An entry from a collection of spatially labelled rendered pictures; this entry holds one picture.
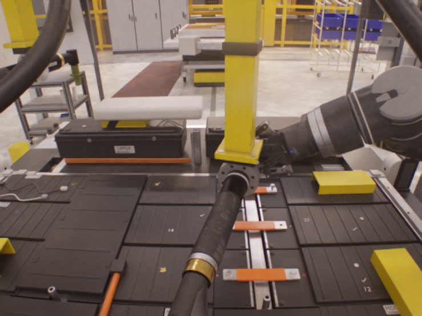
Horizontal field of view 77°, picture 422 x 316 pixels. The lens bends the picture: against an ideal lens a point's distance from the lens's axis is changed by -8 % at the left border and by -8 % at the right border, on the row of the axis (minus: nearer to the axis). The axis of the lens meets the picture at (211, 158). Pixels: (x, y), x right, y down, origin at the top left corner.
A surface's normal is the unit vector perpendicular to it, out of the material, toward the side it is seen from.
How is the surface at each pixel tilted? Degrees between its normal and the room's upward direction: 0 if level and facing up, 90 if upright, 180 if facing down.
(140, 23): 90
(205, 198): 0
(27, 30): 90
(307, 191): 0
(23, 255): 0
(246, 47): 90
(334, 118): 55
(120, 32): 90
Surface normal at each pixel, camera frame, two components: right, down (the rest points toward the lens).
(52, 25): 0.42, -0.19
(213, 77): -0.03, 0.50
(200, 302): 0.49, -0.73
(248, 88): -0.29, 0.48
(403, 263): -0.02, -0.87
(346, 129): -0.40, 0.26
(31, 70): 0.76, 0.27
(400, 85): -0.56, -0.25
